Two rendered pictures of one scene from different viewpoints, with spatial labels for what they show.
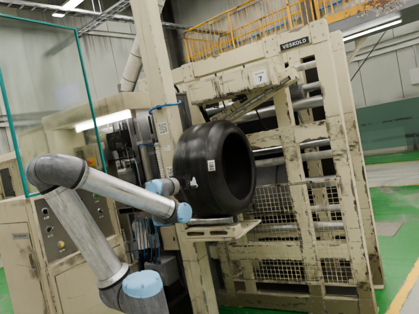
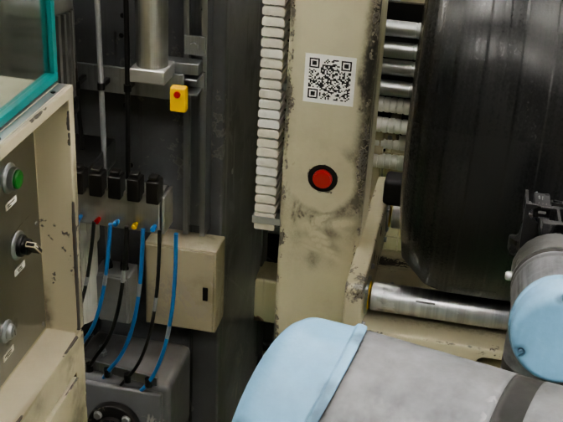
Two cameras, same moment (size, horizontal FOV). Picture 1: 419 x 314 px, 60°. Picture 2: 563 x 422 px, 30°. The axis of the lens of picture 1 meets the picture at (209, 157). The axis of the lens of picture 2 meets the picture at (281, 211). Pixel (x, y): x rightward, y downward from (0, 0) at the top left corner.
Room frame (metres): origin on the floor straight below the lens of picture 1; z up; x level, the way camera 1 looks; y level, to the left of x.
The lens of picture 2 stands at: (1.02, 0.84, 1.74)
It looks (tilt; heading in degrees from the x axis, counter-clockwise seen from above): 27 degrees down; 339
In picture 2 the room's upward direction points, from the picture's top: 3 degrees clockwise
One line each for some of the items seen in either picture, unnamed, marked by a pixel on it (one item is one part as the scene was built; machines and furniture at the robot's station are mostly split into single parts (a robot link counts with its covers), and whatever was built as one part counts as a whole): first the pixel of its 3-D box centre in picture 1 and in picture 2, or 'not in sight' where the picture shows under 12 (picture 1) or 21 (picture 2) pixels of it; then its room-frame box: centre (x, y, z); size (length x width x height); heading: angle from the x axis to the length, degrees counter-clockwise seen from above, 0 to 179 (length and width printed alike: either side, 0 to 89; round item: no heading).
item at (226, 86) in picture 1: (235, 85); not in sight; (2.48, -0.27, 1.71); 0.61 x 0.25 x 0.15; 58
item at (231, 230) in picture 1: (212, 230); (469, 346); (2.18, 0.07, 0.84); 0.36 x 0.09 x 0.06; 58
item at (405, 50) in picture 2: not in sight; (381, 86); (2.74, -0.01, 1.05); 0.20 x 0.15 x 0.30; 58
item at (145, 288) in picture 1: (144, 296); not in sight; (1.41, 0.36, 0.82); 0.17 x 0.15 x 0.18; 43
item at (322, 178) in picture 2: not in sight; (322, 177); (2.36, 0.26, 1.06); 0.03 x 0.02 x 0.03; 58
